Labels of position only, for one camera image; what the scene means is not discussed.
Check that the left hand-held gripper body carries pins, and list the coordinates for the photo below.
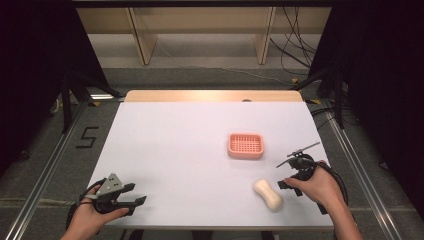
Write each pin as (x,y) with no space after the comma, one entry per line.
(110,186)

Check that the black curtain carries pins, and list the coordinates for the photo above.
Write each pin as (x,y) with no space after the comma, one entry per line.
(383,83)
(33,66)

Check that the person's right hand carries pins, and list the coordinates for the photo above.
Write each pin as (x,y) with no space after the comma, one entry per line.
(321,188)

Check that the yellow floor tape piece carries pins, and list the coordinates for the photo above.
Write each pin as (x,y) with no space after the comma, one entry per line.
(295,81)
(314,101)
(94,104)

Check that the person's left hand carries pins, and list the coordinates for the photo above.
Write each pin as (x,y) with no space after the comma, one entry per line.
(85,216)

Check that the black metal stand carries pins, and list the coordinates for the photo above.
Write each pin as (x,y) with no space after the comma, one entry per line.
(68,100)
(338,96)

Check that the aluminium floor rail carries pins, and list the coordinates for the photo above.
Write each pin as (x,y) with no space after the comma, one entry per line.
(43,180)
(363,180)

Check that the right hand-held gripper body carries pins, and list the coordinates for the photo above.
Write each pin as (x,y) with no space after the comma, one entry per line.
(301,165)

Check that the light wooden table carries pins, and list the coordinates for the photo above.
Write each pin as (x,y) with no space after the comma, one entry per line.
(200,96)

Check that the cream soap bar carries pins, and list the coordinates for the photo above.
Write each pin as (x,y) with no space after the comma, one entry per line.
(268,195)

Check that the white table mat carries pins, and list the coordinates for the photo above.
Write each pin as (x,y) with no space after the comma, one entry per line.
(183,166)

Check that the pink soap dish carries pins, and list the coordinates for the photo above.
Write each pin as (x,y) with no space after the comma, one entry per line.
(245,146)

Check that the black tape floor mark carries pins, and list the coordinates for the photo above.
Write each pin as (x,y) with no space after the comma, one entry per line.
(87,137)

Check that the light wooden shelf unit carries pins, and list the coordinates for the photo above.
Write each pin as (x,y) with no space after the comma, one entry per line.
(146,40)

